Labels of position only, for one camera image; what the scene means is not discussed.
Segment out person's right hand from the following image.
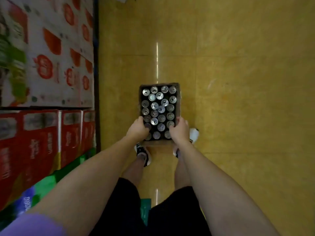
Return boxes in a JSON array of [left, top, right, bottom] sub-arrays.
[[169, 116, 191, 145]]

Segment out person's left hand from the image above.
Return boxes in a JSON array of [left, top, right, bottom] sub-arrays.
[[126, 116, 150, 142]]

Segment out brown cardboard box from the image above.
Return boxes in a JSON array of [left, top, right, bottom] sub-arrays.
[[138, 83, 181, 147]]

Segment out cans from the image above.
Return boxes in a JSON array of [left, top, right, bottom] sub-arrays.
[[141, 86, 178, 141]]

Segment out person's left forearm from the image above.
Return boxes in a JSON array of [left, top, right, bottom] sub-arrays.
[[26, 136, 148, 236]]

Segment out person's right forearm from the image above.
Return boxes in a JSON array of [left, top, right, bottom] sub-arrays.
[[175, 141, 280, 236]]

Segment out person's right white shoe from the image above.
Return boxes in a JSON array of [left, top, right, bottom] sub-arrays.
[[173, 128, 200, 158]]

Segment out person's white shoe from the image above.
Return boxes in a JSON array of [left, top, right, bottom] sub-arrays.
[[135, 142, 151, 167], [173, 128, 200, 158]]

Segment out person's left white shoe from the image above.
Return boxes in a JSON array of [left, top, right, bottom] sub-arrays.
[[135, 142, 151, 167]]

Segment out person's left leg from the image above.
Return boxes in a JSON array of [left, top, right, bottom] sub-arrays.
[[122, 154, 148, 187]]

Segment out person's leg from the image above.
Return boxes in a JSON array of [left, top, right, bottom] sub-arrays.
[[122, 154, 148, 187], [174, 154, 195, 191]]

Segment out person's right leg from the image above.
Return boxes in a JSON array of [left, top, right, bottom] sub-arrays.
[[174, 154, 195, 191]]

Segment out red white-label carton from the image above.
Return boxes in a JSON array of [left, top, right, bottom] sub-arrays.
[[81, 110, 96, 155], [0, 111, 25, 212], [60, 110, 83, 169], [22, 110, 61, 192]]

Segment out green plastic bag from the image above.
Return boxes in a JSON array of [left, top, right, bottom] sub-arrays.
[[140, 198, 152, 226]]

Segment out green blue wrapped pack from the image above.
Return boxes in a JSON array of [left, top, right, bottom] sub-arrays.
[[0, 147, 97, 230]]

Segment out stack of apple print cartons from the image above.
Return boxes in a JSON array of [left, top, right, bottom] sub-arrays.
[[0, 0, 95, 108]]

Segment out purple shirt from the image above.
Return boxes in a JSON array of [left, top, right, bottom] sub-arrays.
[[0, 213, 67, 236]]

